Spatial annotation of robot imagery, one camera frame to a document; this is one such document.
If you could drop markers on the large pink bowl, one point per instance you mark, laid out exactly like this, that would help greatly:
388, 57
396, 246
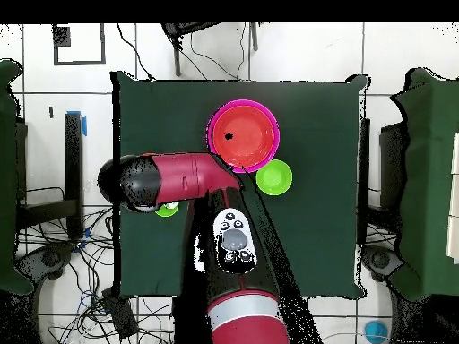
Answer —
210, 150

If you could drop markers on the large orange bowl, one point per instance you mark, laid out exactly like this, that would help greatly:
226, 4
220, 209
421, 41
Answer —
247, 136

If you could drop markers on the green cup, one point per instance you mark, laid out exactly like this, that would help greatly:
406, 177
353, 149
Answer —
166, 210

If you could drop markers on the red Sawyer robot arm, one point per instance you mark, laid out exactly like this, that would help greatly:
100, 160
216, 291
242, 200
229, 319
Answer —
186, 175

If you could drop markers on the green bowl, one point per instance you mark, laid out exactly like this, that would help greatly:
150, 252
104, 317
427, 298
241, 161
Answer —
274, 177

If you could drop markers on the dark green table cloth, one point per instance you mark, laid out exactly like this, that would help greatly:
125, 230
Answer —
161, 118

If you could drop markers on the black power strip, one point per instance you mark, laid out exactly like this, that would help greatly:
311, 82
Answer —
120, 315

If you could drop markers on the green cloth on side table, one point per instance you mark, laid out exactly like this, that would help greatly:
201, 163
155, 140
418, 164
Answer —
7, 179
430, 179

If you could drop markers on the blue cup on floor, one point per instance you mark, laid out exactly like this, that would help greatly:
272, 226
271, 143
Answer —
376, 332

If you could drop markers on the black table frame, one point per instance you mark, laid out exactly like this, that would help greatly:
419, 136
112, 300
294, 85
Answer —
73, 161
392, 161

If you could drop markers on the grey pedestal foot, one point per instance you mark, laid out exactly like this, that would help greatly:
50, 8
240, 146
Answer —
50, 258
380, 259

